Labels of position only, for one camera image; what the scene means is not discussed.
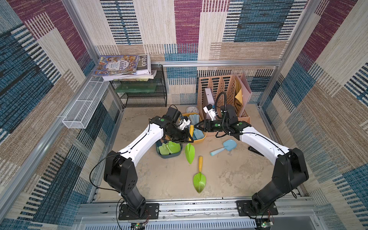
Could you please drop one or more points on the pink folder with yellow paper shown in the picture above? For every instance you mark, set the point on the pink folder with yellow paper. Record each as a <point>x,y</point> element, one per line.
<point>242,94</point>

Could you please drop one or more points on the black wire shelf rack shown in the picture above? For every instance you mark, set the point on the black wire shelf rack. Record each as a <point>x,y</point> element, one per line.
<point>141,93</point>

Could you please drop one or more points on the pink desk file organizer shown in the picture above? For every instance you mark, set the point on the pink desk file organizer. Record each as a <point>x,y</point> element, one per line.
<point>217,84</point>

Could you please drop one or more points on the colorful picture book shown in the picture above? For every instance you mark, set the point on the colorful picture book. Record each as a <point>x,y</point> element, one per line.
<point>116,65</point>

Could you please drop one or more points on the white box in organizer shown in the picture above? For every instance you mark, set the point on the white box in organizer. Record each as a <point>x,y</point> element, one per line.
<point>208,97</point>

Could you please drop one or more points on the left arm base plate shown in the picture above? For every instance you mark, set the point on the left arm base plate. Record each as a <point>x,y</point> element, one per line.
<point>148,211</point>

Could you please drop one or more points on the green shovel yellow handle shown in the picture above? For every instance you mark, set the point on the green shovel yellow handle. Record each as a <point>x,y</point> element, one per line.
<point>189,149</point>
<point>199,180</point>
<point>173,148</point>

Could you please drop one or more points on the yellow storage tray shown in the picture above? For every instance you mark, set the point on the yellow storage tray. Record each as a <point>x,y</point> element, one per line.
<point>195,141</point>

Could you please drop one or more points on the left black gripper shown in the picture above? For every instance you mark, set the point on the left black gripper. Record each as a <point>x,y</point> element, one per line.
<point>184,138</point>

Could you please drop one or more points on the white alarm clock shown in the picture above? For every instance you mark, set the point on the white alarm clock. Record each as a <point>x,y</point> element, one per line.
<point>192,109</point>

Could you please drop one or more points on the light blue shovel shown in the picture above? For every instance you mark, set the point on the light blue shovel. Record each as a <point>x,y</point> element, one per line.
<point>195,119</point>
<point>198,134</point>
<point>228,145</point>

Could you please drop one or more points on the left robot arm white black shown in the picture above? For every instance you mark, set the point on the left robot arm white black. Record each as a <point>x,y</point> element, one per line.
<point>120,167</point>

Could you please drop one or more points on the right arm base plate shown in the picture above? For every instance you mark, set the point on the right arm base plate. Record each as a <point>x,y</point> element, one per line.
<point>252,209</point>

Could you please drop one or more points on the white wire mesh basket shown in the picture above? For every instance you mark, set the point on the white wire mesh basket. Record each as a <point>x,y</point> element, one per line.
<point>82,110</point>

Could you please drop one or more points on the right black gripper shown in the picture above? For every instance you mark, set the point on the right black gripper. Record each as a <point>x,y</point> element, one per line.
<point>208,125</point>

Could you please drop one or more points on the stack of white books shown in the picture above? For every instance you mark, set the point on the stack of white books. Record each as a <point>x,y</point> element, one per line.
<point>144,71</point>

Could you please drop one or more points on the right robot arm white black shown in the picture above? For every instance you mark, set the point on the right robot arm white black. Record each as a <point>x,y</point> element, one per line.
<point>290,169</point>

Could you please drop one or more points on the green tray on shelf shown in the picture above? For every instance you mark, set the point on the green tray on shelf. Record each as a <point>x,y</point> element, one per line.
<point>136,88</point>

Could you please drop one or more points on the dark teal storage tray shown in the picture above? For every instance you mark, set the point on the dark teal storage tray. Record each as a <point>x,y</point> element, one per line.
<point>159,143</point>

